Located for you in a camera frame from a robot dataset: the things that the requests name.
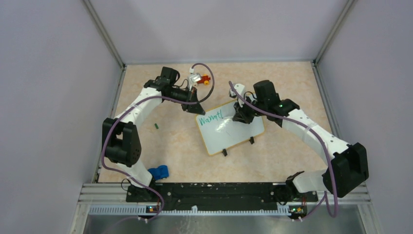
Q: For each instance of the yellow framed whiteboard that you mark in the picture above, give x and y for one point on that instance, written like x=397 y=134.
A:
x=219 y=133

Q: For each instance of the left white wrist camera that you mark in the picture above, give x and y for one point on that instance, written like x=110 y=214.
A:
x=193 y=78

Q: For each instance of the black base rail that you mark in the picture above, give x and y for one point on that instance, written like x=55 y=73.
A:
x=252 y=196

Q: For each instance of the blue toy car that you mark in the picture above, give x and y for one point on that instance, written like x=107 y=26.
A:
x=160 y=172

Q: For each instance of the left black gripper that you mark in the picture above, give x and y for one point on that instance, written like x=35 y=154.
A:
x=196 y=108

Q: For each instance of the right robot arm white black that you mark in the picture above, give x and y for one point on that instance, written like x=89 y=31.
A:
x=347 y=164

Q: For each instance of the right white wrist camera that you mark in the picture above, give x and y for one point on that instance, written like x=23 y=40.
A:
x=236 y=91

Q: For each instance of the white slotted cable duct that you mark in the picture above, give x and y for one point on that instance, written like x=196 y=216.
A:
x=142 y=210

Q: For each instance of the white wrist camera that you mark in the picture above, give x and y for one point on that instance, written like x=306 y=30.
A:
x=193 y=78
x=236 y=91

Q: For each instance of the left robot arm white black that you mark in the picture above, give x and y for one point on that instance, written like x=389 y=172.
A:
x=120 y=139

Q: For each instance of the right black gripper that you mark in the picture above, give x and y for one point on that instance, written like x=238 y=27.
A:
x=241 y=114

